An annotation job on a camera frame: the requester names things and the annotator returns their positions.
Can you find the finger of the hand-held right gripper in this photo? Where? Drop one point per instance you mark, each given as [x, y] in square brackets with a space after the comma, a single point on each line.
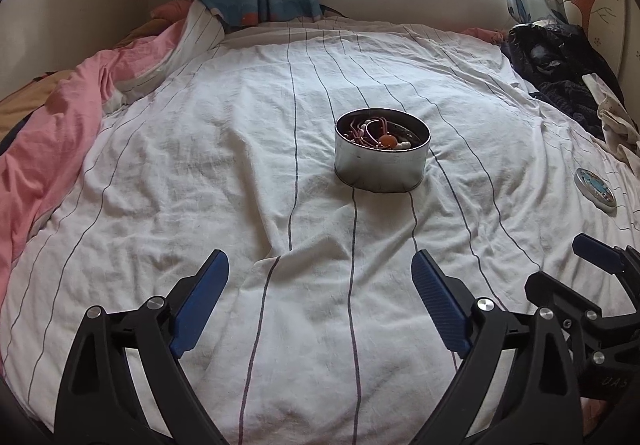
[555, 292]
[597, 252]

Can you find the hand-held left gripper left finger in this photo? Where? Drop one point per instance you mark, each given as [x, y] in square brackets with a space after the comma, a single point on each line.
[200, 305]

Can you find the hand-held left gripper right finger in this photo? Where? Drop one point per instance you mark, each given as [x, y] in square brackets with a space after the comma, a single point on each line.
[440, 300]

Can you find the round metal tin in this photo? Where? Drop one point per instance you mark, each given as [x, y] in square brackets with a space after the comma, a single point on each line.
[380, 170]

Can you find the person's right forearm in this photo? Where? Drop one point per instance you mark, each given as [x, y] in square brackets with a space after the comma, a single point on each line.
[597, 420]

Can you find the round tin lid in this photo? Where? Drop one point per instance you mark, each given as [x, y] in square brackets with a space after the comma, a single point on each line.
[595, 189]

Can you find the white striped bed sheet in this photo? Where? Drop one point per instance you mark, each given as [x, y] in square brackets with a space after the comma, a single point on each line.
[200, 175]

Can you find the cream cloth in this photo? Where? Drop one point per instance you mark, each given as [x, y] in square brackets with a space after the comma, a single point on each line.
[615, 120]

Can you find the black jacket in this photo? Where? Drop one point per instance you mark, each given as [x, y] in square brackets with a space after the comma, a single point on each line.
[555, 60]

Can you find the pink striped quilt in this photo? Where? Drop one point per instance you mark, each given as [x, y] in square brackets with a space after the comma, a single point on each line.
[45, 150]

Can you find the small pink cloth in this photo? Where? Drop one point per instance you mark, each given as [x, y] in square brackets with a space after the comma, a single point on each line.
[480, 32]

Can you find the salmon pillow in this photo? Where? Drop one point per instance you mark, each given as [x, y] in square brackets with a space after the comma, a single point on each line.
[170, 10]

